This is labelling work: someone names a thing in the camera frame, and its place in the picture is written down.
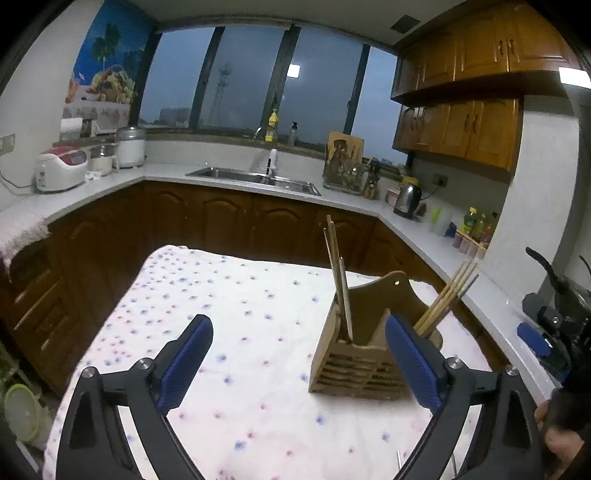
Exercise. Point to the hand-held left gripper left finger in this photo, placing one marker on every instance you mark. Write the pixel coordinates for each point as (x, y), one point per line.
(184, 364)

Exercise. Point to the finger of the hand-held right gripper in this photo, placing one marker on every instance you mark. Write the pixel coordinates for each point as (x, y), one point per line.
(533, 339)

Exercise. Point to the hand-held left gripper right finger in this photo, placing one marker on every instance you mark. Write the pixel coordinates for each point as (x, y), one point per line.
(413, 360)

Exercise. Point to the wooden slatted utensil holder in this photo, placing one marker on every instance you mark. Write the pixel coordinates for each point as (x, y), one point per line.
(355, 364)

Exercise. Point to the person's right hand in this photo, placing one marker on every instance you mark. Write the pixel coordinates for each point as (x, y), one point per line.
(561, 438)

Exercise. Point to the black machine with lever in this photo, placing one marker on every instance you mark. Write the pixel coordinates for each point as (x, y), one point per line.
(551, 272)

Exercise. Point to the white floral tablecloth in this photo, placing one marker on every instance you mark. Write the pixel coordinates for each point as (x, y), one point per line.
(254, 323)

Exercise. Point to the row of condiment bottles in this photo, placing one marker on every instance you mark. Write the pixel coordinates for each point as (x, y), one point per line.
(478, 230)

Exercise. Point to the green cup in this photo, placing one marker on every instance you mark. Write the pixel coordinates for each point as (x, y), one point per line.
(435, 220)

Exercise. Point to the dark wooden base cabinets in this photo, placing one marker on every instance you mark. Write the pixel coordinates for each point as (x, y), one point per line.
(207, 217)

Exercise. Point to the steel electric kettle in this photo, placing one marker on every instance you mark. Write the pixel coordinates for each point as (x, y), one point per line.
(407, 198)

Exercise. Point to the pink cup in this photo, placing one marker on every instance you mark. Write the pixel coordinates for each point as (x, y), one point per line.
(391, 196)

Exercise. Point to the green-lidded container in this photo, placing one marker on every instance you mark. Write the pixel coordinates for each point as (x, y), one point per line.
(21, 413)

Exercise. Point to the knife block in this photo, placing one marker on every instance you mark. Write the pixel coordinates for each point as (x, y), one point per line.
(371, 182)

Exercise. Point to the steel kitchen sink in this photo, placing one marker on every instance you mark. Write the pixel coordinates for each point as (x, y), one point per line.
(249, 177)

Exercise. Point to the pink knitted cloth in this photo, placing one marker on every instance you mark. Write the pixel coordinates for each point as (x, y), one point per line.
(21, 233)

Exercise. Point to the wooden cutting board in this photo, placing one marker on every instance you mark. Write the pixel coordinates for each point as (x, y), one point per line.
(344, 150)

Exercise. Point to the chrome faucet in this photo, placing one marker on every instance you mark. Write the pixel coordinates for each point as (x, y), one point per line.
(272, 159)

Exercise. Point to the white electric cooker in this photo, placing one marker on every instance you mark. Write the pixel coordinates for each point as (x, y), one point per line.
(130, 147)

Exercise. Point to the white and red rice cooker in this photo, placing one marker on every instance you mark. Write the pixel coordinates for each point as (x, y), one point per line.
(60, 168)

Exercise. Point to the clear spray bottle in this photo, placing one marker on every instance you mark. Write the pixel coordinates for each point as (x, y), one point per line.
(293, 136)

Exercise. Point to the yellow dish soap bottle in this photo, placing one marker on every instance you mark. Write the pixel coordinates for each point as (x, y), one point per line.
(271, 127)

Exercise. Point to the white paper towel roll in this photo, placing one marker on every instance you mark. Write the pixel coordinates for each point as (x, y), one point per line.
(71, 129)

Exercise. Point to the under-cabinet light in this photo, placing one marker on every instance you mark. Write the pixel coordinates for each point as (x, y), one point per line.
(575, 77)

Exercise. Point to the kitchen window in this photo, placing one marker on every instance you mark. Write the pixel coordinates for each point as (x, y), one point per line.
(249, 83)

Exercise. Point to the ceiling vent grille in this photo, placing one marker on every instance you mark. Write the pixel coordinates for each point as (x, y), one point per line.
(404, 23)

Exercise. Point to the wall socket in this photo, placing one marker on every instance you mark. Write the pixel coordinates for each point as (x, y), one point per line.
(441, 180)
(7, 143)

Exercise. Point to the wooden wall cabinets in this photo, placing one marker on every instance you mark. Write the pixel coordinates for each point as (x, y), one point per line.
(466, 124)

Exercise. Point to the tropical fruit wall poster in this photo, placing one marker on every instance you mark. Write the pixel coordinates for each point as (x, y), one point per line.
(108, 60)

